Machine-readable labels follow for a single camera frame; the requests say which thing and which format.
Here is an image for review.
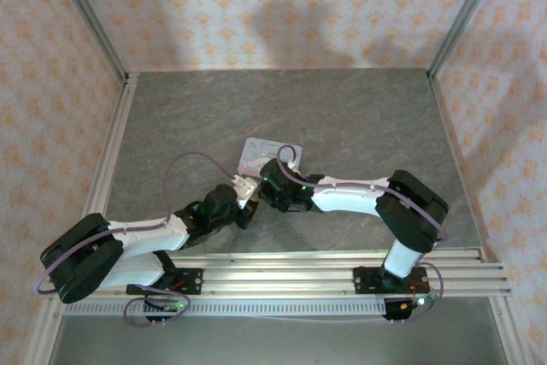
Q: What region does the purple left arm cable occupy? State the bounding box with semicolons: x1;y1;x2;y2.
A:
33;151;240;297

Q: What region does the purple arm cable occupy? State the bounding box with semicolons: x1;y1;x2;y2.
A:
33;151;240;297
277;144;450;243

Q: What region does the aluminium frame post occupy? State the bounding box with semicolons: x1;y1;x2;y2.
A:
426;0;509;79
45;0;130;84

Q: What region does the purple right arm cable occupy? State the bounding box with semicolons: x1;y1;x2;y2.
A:
277;144;450;243

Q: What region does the aluminium mounting rail beam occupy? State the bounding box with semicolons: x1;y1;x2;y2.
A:
91;246;513;299

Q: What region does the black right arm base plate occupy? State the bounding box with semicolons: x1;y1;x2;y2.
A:
352;266;430;297

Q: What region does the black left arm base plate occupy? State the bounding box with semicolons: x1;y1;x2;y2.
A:
126;268;204;297

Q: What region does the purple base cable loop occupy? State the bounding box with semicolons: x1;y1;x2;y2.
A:
122;294;190;329
408;260;446;324

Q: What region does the pastel cartoon tin box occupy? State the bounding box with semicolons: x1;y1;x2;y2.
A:
238;137;308;179

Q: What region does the grey slotted cable duct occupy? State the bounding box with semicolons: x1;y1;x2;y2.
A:
63;298;385;319

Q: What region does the aluminium table side rail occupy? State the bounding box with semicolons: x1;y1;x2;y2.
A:
426;68;538;365
25;73;140;365

